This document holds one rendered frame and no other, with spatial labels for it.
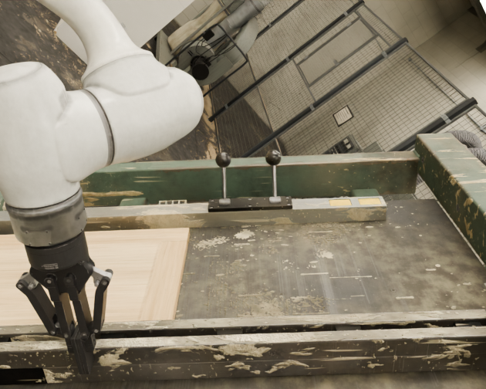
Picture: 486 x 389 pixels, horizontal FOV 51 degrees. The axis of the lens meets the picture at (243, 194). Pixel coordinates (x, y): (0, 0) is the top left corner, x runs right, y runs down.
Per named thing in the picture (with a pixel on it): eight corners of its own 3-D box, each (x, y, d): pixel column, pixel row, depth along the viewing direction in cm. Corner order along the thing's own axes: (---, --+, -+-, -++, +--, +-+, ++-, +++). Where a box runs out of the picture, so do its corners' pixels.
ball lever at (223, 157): (217, 208, 122) (215, 153, 123) (233, 208, 122) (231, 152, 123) (216, 208, 119) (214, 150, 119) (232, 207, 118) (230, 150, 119)
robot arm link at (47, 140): (16, 222, 56) (121, 184, 63) (-25, 83, 49) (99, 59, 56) (-16, 192, 63) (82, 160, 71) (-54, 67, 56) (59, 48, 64)
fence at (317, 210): (-2, 224, 126) (-6, 211, 124) (380, 210, 124) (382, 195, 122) (-10, 235, 122) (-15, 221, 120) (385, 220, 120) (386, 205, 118)
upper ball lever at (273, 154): (267, 206, 122) (264, 150, 123) (282, 205, 122) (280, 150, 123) (267, 205, 118) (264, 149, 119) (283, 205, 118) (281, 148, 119)
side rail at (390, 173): (40, 199, 151) (32, 166, 146) (410, 184, 149) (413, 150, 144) (32, 209, 146) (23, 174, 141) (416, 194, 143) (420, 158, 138)
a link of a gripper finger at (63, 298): (54, 277, 66) (43, 278, 66) (69, 342, 71) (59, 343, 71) (64, 260, 69) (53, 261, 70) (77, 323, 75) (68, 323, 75)
